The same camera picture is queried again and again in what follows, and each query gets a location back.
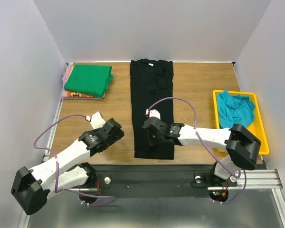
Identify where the black polo shirt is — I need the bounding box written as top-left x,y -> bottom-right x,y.
130,59 -> 174,160

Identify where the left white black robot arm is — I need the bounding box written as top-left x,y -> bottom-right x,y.
11,118 -> 124,215

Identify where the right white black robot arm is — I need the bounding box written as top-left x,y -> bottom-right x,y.
143,116 -> 261,185

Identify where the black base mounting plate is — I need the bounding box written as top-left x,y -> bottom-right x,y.
68,163 -> 238,199

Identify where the folded orange patterned t shirt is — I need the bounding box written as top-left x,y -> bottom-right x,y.
61,90 -> 105,100

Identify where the folded green t shirt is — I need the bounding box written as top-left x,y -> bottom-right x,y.
64,64 -> 114,97

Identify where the folded lilac t shirt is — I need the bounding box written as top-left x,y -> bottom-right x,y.
62,68 -> 68,84

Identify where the crumpled teal t shirt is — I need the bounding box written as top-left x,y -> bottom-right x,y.
216,90 -> 256,128

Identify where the folded pink t shirt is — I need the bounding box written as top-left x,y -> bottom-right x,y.
66,66 -> 74,76

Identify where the yellow plastic tray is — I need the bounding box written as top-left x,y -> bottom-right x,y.
213,90 -> 269,155

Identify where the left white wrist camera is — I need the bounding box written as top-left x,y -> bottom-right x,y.
85,112 -> 105,130

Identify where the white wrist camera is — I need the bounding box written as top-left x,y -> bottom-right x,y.
145,109 -> 161,119
85,112 -> 105,130

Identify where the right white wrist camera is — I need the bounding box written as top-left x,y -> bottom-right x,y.
145,109 -> 161,119

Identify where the aluminium extrusion rail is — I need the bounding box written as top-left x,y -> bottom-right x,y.
29,169 -> 284,190

